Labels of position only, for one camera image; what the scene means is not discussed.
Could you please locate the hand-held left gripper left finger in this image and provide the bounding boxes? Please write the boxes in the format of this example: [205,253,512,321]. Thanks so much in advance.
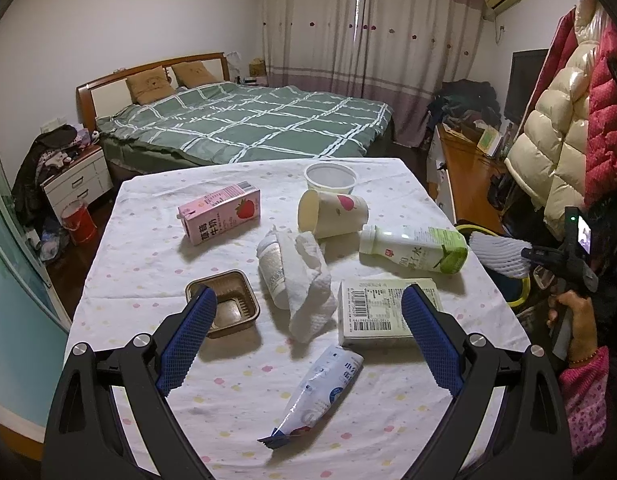
[42,284,219,480]

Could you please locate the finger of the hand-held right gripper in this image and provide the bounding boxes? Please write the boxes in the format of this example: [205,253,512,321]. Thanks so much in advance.
[532,265,560,290]
[521,246,569,268]

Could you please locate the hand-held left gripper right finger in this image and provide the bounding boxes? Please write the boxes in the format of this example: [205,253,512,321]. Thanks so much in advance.
[401,282,574,480]

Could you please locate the white foam fruit net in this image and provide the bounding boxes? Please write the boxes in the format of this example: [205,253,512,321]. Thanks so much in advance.
[468,232,532,279]

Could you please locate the yellow-rimmed blue trash bin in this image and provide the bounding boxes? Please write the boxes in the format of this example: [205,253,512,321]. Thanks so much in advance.
[455,224,532,309]

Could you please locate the brown plastic tray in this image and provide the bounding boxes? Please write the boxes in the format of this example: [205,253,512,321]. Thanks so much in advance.
[185,269,261,340]

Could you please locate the white rectangular plastic box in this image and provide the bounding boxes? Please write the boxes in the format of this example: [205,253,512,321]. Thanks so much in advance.
[337,278,444,350]

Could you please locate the white tissue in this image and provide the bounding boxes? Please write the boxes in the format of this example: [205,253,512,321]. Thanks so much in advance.
[274,227,338,344]

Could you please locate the person's right hand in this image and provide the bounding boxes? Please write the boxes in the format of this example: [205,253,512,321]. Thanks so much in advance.
[547,290,597,364]

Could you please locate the dotted white tablecloth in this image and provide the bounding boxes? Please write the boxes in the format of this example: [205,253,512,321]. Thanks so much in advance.
[63,157,532,480]

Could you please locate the green-label plastic bottle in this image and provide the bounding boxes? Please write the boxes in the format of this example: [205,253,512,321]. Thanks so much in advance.
[359,224,469,275]

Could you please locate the grey patterned cup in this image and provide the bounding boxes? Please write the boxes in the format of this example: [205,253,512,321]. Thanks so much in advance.
[257,234,292,311]

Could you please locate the wooden desk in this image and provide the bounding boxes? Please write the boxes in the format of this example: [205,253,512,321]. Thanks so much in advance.
[427,125,509,234]

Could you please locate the pink strawberry milk carton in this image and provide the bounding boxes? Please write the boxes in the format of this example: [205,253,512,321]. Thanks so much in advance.
[177,183,262,246]

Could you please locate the blue and white wrapper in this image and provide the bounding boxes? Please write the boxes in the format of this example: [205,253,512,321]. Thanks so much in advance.
[257,344,364,449]

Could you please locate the green and white box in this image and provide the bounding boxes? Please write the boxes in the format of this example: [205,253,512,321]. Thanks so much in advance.
[477,129,502,155]

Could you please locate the cream puffer jacket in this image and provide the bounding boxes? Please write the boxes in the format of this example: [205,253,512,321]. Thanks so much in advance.
[503,0,610,242]

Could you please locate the red quilted jacket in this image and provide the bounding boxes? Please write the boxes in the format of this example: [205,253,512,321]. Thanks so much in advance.
[582,24,617,212]

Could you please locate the paper cup with pink print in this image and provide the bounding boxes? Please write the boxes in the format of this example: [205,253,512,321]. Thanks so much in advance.
[297,189,370,239]

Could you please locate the red bucket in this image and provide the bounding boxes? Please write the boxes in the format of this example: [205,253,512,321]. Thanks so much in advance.
[61,199,98,246]

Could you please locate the black television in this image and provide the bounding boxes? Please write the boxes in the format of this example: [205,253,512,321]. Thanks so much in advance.
[503,49,550,124]

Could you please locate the pile of dark clothes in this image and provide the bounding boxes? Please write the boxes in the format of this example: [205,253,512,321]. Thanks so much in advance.
[427,79,502,134]

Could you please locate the teal panel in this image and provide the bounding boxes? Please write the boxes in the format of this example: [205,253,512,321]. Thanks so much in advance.
[0,170,72,442]

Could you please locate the white nightstand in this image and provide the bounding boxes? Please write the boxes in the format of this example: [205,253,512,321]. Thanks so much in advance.
[41,145,114,214]

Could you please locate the white plastic tub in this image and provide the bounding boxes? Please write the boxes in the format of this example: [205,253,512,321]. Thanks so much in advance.
[304,161,358,195]

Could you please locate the green plaid blanket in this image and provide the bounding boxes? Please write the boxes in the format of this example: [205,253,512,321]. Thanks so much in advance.
[95,82,393,166]

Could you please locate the dark clothes on nightstand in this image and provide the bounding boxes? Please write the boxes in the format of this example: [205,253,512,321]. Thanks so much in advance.
[11,124,102,223]

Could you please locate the brown pillow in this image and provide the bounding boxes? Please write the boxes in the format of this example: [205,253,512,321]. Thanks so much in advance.
[170,61,220,88]
[125,72,176,104]

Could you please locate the wooden bed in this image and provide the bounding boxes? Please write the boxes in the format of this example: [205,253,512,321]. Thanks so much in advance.
[76,51,395,184]

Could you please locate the pink and white curtain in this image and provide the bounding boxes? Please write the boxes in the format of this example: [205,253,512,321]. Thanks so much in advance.
[260,0,490,149]

